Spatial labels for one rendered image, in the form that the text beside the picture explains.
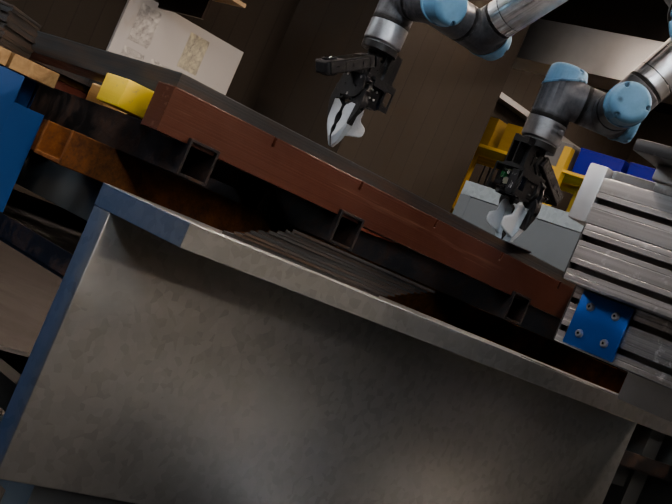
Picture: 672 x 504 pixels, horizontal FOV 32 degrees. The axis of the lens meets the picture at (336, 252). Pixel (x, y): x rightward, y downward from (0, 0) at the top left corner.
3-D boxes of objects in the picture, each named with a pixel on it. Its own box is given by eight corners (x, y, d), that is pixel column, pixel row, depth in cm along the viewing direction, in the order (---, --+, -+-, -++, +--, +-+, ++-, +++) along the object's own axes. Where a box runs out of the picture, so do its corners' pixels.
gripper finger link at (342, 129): (357, 158, 220) (377, 113, 220) (336, 147, 216) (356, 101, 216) (347, 154, 222) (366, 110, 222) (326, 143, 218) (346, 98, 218)
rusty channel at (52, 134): (32, 152, 161) (47, 119, 161) (627, 397, 275) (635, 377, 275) (58, 164, 155) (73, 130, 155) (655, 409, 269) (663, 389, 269)
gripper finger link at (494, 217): (472, 237, 218) (491, 191, 218) (490, 246, 222) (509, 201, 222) (484, 241, 216) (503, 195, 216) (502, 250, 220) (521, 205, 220)
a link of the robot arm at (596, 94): (636, 142, 211) (581, 119, 211) (622, 148, 222) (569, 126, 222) (653, 102, 211) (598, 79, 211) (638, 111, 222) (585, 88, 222)
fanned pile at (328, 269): (170, 209, 149) (183, 181, 149) (369, 291, 176) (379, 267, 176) (224, 234, 140) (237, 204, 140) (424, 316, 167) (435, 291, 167)
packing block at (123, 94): (95, 98, 155) (106, 71, 155) (124, 112, 159) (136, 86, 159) (117, 106, 151) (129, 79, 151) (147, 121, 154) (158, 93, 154)
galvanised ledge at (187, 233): (94, 204, 143) (103, 182, 143) (622, 411, 232) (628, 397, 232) (179, 247, 128) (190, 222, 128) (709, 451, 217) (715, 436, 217)
